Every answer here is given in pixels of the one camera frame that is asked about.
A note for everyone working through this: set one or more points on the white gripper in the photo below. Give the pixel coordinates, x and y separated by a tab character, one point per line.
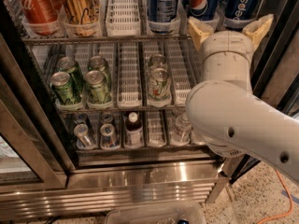
226	43

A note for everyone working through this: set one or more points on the dark juice bottle white cap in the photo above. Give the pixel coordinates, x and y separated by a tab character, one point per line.
134	131

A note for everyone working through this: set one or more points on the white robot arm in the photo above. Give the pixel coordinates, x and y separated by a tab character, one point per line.
222	107

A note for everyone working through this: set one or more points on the gold soda can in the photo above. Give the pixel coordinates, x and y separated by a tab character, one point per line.
82	16

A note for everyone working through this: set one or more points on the clear water bottle left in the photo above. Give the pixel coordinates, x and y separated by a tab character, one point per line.
180	135

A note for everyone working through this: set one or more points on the silver blue can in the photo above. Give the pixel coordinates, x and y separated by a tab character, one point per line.
109	139
107	118

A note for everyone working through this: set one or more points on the silver blue can front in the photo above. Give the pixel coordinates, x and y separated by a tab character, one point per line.
109	139

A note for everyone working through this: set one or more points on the top wire shelf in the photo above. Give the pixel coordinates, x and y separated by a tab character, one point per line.
43	41

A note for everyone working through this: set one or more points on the silver can rear left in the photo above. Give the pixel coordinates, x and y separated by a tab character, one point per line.
82	118

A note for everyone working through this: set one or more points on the blue pepsi can back label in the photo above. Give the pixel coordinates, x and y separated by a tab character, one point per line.
160	14

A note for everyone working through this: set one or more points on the silver can front left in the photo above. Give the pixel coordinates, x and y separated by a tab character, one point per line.
85	137

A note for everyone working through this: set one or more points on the green can front left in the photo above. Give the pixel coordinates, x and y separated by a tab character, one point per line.
63	86

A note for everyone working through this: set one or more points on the middle wire shelf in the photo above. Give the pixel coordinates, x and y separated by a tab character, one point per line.
85	109

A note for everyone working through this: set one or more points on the green can rear left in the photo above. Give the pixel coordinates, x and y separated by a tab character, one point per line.
71	66

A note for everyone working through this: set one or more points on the silver blue can rear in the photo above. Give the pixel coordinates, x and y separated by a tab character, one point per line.
107	118

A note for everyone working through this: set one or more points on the white green can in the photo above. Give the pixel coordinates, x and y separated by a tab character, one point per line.
156	61
159	85

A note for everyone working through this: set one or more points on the white green can rear middle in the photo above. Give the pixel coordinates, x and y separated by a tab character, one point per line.
156	61

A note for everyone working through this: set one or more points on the red coca-cola can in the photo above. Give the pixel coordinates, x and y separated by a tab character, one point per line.
41	16

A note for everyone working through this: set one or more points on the blue pepsi can logo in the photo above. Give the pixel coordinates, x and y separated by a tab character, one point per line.
202	10

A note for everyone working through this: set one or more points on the white plastic shelf glide tray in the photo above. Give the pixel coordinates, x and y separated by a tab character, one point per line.
123	18

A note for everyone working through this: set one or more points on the white green can front middle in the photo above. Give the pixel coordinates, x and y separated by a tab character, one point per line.
159	85

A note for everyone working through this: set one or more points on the stainless steel display fridge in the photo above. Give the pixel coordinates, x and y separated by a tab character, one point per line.
46	171

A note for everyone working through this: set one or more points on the blue pepsi can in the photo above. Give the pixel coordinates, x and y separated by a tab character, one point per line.
239	13

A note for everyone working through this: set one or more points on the wire shelf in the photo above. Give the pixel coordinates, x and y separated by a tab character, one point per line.
43	41
85	109

